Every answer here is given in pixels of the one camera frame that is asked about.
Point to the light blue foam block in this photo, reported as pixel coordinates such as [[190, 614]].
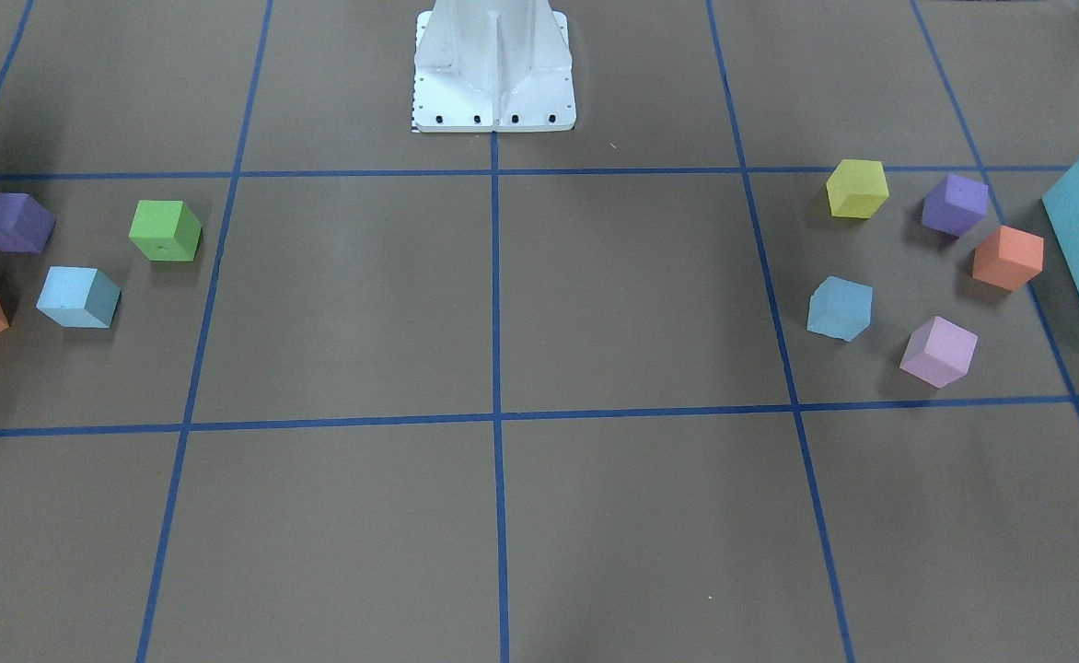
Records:
[[840, 308], [79, 297]]

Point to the yellow foam block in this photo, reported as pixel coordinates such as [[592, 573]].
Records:
[[857, 188]]

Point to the green foam block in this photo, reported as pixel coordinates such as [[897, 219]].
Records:
[[166, 231]]

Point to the pink foam block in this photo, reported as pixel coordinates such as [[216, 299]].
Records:
[[939, 352]]

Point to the purple foam block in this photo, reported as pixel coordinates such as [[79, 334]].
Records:
[[955, 205], [25, 225]]

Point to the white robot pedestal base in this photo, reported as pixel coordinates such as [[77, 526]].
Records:
[[493, 66]]

